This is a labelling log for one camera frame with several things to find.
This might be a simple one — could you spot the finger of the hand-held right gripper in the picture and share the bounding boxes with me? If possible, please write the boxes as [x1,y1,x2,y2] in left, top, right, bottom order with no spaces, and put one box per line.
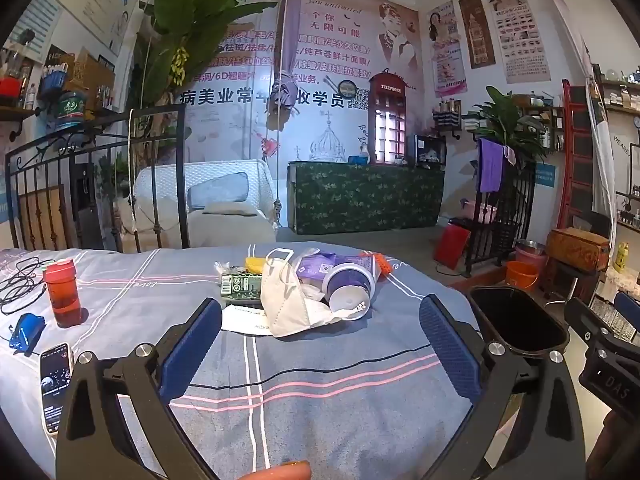
[613,291,640,333]
[564,297,640,418]

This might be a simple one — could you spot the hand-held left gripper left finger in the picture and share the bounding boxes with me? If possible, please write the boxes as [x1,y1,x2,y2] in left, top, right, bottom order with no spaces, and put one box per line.
[55,297,223,480]

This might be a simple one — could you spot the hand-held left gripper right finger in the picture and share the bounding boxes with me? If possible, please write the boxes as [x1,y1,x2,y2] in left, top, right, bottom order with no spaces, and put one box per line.
[419,294,586,480]

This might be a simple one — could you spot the white paper slip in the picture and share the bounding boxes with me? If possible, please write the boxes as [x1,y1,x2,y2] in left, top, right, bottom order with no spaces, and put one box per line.
[220,305,273,336]

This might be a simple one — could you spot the black trash bin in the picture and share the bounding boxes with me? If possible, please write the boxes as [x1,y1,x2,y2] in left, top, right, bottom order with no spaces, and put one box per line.
[467,285,571,361]

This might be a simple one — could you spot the green printed box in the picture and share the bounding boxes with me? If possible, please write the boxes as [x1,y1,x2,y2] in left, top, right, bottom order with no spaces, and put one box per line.
[220,270,266,307]

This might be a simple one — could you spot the white face mask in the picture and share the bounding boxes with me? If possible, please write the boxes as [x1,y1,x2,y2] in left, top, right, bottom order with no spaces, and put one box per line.
[260,247,361,338]

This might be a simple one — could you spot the purple white plastic cup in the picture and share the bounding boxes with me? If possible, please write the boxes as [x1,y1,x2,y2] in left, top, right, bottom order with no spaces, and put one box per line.
[324,262,376,322]

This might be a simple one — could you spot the white plastic bag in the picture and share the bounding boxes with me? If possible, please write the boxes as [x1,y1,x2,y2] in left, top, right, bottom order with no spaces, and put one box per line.
[300,284,331,306]

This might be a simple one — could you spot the purple plastic packet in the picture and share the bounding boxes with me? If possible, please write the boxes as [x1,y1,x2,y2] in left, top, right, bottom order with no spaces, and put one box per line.
[295,252,376,286]

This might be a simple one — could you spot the person's left hand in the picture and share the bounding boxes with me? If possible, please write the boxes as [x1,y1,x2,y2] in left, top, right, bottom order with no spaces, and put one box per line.
[247,460,312,480]

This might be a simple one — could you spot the orange cushioned stool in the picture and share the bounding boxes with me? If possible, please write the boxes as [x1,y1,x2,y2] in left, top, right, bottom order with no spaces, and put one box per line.
[542,227,612,306]

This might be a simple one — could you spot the orange bucket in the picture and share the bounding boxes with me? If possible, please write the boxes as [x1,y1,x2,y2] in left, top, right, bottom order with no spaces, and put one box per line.
[506,260,540,291]

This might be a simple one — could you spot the pink bucket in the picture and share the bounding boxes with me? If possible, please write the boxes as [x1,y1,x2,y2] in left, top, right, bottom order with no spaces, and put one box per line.
[514,240,547,266]

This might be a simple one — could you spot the black iron rack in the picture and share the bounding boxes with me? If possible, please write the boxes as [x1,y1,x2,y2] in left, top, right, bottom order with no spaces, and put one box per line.
[465,160,536,278]

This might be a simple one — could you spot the beige cushion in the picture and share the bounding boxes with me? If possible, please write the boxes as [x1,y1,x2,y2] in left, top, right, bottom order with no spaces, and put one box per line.
[187,202,277,248]

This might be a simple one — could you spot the striped grey bed sheet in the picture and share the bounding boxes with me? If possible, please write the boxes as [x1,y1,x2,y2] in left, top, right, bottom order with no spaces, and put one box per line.
[0,242,501,480]

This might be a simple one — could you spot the pink basin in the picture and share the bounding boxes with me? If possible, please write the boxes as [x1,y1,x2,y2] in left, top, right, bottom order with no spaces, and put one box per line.
[460,200,498,223]

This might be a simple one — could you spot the red drink bottle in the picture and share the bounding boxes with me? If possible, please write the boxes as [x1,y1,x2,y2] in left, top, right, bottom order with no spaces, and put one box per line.
[42,258,83,328]

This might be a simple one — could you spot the smartphone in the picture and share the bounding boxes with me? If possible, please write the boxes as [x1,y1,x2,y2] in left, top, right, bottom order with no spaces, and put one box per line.
[40,342,75,436]

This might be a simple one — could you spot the white hanging cloth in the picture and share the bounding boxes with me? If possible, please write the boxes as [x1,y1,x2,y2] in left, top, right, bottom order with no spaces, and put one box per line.
[542,0,618,241]

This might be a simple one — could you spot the grey blue pillow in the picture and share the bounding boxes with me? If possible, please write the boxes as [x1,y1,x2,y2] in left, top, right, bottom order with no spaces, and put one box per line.
[187,172,249,209]

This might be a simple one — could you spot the small blue device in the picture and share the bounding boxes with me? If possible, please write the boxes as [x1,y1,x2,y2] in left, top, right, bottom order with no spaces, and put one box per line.
[9,312,47,353]

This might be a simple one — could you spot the white hanging chair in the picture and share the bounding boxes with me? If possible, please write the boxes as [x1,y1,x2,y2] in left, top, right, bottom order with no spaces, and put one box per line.
[132,159,281,248]

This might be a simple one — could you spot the green patterned counter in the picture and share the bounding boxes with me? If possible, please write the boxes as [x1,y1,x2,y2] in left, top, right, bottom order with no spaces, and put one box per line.
[287,160,446,235]

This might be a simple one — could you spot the purple towel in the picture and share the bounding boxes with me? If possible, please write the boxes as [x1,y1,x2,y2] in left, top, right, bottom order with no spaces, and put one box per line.
[479,137,507,193]

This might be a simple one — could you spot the brown wooden board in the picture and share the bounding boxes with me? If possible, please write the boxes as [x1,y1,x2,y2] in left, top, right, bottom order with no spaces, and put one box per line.
[17,185,68,251]

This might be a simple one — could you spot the black framed picture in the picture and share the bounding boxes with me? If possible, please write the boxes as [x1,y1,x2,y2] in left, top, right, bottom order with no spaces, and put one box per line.
[414,135,447,167]

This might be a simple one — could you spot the wooden shelf with jars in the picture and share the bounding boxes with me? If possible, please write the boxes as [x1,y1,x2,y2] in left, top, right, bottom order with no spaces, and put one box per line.
[520,92,566,153]

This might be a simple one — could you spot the red ladder shelf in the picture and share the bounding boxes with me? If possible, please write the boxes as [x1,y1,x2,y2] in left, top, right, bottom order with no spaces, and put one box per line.
[557,79,598,231]

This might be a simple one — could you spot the green potted plant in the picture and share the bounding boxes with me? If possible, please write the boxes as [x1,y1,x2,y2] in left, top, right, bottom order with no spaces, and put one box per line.
[470,86,551,163]

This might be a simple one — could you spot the red phone booth cabinet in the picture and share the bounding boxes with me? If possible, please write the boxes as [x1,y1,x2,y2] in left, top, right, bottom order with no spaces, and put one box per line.
[367,72,407,165]

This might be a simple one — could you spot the green paint bucket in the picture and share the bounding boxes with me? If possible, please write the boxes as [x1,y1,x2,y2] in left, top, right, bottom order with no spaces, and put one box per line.
[57,91,91,131]

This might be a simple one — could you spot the yellow banana bunch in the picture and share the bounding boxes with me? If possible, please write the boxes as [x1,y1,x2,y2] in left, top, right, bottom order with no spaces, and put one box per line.
[170,47,188,83]

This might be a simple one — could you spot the cardboard box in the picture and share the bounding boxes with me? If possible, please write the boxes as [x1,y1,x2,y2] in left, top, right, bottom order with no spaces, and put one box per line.
[65,47,116,106]

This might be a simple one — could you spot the blue pen holder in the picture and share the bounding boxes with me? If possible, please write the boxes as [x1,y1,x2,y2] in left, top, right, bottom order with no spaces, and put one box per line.
[37,62,68,102]

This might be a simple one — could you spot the purple hanging fabric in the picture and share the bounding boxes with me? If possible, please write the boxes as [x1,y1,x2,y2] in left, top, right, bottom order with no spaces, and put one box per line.
[267,0,303,131]

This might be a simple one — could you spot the banana plant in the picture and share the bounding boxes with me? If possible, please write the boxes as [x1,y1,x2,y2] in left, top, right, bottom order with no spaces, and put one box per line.
[135,0,278,126]

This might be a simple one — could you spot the white info board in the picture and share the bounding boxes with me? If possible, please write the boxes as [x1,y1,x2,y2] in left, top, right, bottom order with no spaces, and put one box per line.
[50,0,151,56]

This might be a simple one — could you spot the thin black phone cable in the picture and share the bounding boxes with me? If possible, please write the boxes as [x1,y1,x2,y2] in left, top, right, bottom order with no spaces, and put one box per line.
[187,344,438,390]

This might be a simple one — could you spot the black iron bed frame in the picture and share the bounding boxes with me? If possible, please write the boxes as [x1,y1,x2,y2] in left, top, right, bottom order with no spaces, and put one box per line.
[5,105,191,251]

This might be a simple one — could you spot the coiled black cable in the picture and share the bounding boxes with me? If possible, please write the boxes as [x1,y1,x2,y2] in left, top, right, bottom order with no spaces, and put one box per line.
[0,256,56,316]

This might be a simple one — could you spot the wall shelves with bottles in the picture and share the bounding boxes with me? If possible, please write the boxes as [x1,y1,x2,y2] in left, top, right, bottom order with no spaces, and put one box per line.
[592,62,640,233]

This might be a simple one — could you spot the black bottle wall rack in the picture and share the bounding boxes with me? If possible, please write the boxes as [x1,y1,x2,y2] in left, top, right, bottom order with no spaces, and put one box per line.
[432,100,463,138]

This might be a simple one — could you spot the wooden wall shelf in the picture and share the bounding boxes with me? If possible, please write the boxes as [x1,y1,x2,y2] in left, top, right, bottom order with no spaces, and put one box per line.
[0,105,116,143]

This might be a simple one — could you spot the pink wall poster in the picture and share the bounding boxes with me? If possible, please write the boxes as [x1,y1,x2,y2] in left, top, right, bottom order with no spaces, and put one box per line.
[427,0,467,98]

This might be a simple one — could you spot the face chart wall poster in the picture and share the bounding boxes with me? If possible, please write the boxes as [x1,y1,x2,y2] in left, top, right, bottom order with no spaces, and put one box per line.
[482,0,552,84]

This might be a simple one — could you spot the brown tower wall poster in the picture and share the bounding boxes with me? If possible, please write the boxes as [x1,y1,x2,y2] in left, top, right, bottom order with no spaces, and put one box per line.
[458,0,497,69]

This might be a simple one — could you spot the large printed wall poster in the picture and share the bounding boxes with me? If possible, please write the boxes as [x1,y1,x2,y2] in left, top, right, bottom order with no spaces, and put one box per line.
[170,0,421,231]

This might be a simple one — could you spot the blue framed wall poster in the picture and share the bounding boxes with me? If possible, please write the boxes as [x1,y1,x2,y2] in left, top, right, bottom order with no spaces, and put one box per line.
[0,0,63,66]

